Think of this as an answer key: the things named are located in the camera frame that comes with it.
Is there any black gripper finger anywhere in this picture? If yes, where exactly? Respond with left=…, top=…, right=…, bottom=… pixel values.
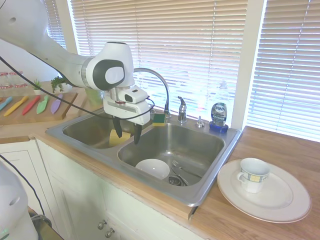
left=111, top=116, right=124, bottom=139
left=132, top=123, right=143, bottom=145

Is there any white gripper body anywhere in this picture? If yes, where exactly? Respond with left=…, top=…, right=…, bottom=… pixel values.
left=102, top=86, right=151, bottom=126

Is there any chrome gooseneck faucet spout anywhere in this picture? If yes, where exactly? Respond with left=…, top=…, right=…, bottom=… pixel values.
left=133, top=67, right=172, bottom=119

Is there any plain yellow sponge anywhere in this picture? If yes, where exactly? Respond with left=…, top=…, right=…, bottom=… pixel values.
left=109, top=128, right=131, bottom=148

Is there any green and yellow sponge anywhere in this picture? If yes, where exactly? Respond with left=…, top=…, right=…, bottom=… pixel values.
left=152, top=112, right=167, bottom=128

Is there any pale green cup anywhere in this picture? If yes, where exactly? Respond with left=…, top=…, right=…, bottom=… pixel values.
left=84, top=88, right=105, bottom=106

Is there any white ceramic bowl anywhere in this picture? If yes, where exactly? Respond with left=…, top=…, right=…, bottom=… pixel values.
left=135, top=158, right=171, bottom=181

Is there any wooden cutting board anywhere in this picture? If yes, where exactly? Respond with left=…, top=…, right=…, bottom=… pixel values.
left=0, top=92, right=79, bottom=126

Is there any steel sink drain strainer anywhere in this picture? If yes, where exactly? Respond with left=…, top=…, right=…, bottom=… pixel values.
left=168, top=175, right=189, bottom=187

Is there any stainless steel double sink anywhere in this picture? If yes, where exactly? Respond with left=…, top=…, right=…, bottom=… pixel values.
left=44, top=107, right=243, bottom=208

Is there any chrome sink sprayer cap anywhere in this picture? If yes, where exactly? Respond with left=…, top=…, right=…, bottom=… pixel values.
left=195, top=115, right=206, bottom=129

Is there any purple plastic knife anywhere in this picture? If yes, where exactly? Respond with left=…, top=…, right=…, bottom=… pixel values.
left=50, top=93, right=64, bottom=113

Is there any bushy potted green plant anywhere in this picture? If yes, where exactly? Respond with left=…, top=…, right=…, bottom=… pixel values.
left=50, top=75, right=74, bottom=95

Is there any white kitchen cabinet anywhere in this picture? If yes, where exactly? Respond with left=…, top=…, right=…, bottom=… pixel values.
left=0, top=136, right=201, bottom=240

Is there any green plastic knife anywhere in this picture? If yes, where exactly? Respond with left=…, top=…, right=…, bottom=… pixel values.
left=36, top=94, right=50, bottom=115

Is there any blue Dawn dish soap bottle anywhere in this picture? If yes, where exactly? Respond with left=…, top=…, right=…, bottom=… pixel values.
left=208, top=79, right=230, bottom=134

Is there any wide white window blind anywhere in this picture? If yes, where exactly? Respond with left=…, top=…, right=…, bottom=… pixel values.
left=70, top=0, right=249, bottom=119

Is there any red plastic knife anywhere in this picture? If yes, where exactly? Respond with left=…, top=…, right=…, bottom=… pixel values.
left=21, top=94, right=42, bottom=116

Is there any tiny potted green plant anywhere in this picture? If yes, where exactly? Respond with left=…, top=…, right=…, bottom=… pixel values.
left=32, top=78, right=44, bottom=96

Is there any yellow plastic knife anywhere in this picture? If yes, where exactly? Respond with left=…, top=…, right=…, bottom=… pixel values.
left=3, top=95, right=29, bottom=117

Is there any glass jar red checked lid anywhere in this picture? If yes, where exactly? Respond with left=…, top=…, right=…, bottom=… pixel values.
left=0, top=71, right=14, bottom=97
left=13, top=70, right=29, bottom=97

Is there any narrow white window blind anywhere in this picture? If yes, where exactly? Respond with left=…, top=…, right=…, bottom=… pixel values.
left=44, top=0, right=67, bottom=50

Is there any blue plastic knife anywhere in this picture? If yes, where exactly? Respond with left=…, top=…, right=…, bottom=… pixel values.
left=0, top=96, right=13, bottom=112

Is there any white cup with checked band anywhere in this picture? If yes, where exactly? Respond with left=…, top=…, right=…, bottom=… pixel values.
left=236, top=157, right=272, bottom=194

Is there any large white dinner plate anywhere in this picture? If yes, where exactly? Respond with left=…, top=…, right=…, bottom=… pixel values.
left=216, top=157, right=312, bottom=224

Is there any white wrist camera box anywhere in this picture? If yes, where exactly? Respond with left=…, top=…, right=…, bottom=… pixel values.
left=124, top=84, right=149, bottom=104

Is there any long black gripper cable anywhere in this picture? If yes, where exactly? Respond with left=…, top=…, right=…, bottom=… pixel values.
left=0, top=55, right=155, bottom=119

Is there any chrome faucet lever handle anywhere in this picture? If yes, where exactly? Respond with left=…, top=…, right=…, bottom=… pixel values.
left=176, top=95, right=189, bottom=124

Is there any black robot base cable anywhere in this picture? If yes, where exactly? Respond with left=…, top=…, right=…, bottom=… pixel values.
left=0, top=154, right=46, bottom=217

